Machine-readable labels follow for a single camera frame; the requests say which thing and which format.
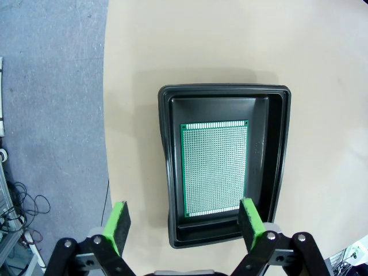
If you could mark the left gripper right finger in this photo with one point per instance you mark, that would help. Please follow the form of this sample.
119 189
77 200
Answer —
253 224

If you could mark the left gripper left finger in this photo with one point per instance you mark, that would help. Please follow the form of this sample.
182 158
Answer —
118 227

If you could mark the green perforated circuit board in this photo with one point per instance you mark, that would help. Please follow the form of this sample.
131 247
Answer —
214 169

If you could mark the black ESD tray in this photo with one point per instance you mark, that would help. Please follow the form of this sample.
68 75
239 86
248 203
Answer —
258 138

